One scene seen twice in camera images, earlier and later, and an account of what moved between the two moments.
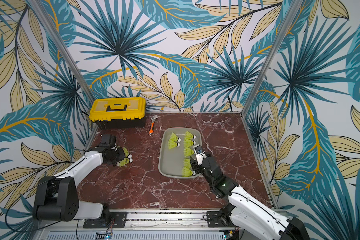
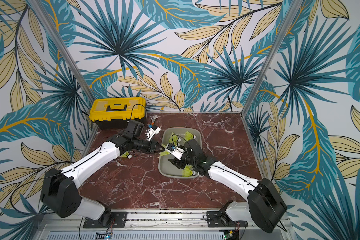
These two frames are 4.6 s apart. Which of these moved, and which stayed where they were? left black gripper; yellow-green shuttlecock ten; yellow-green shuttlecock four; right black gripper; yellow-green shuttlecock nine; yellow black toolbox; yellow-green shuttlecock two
Moved: left black gripper; yellow-green shuttlecock nine; right black gripper
Stayed: yellow-green shuttlecock four; yellow-green shuttlecock two; yellow black toolbox; yellow-green shuttlecock ten
